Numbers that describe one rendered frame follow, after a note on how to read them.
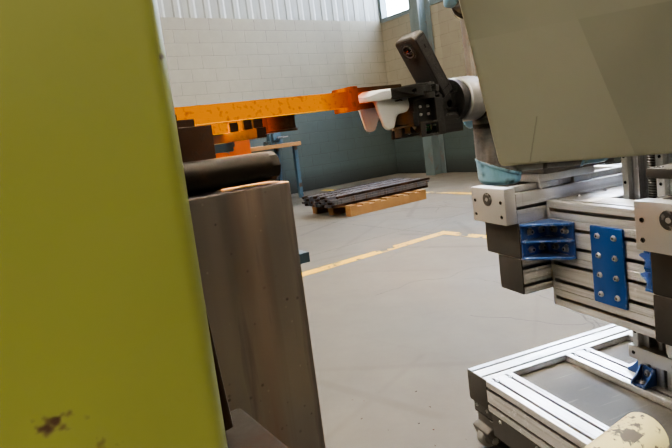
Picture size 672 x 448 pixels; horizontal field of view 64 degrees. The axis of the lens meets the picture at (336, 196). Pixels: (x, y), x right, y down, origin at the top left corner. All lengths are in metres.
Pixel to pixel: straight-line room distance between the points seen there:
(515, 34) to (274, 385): 0.40
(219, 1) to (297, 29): 1.47
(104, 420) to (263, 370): 0.37
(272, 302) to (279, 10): 9.38
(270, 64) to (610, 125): 9.24
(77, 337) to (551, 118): 0.28
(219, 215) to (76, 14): 0.34
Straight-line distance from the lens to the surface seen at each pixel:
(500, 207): 1.38
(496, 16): 0.33
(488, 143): 0.97
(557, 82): 0.35
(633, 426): 0.64
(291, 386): 0.59
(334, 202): 6.15
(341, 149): 10.14
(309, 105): 0.74
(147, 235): 0.20
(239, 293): 0.53
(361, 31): 10.79
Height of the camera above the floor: 0.96
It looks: 7 degrees down
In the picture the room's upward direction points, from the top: 7 degrees counter-clockwise
